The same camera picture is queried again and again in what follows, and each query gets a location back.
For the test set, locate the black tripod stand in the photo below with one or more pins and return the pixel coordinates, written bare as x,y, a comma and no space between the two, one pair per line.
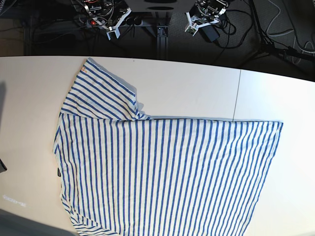
268,46

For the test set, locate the blue white striped T-shirt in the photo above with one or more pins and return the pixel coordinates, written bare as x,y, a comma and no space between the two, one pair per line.
125,173

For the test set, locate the black power strip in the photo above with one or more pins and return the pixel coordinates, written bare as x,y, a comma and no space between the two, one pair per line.
128,22

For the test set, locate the black power adapter brick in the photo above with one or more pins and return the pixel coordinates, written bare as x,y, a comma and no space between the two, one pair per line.
209,33

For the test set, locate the aluminium profile post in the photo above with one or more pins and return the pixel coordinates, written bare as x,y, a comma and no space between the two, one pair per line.
162,42

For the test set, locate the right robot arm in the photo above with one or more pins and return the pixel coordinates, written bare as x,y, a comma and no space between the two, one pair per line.
98,13

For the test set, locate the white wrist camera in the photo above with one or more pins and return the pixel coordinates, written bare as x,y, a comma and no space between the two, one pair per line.
191,29
113,32

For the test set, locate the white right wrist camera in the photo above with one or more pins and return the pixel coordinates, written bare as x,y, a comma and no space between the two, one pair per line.
113,32

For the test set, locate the black object at table edge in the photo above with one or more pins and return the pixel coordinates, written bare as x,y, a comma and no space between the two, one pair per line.
3,168

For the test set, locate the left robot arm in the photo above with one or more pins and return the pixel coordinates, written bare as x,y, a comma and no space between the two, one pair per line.
209,11

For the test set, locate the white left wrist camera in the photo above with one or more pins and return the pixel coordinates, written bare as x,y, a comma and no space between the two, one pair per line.
191,29

